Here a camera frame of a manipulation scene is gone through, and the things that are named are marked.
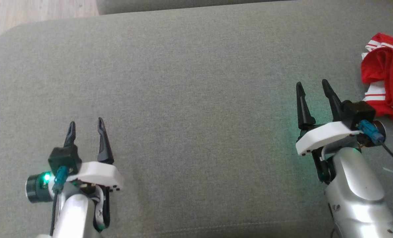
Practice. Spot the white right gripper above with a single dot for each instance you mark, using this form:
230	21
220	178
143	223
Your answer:
325	135

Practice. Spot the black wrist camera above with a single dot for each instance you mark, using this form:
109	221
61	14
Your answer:
64	158
358	114

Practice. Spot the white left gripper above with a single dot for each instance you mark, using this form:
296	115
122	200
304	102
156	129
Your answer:
100	173

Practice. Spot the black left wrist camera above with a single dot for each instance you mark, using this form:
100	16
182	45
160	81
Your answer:
64	158

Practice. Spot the large grey sofa seat cushion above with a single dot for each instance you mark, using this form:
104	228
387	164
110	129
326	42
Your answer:
196	115

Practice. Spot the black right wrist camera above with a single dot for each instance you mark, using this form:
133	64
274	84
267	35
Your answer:
358	114

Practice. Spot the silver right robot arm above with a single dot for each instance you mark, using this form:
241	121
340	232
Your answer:
358	198

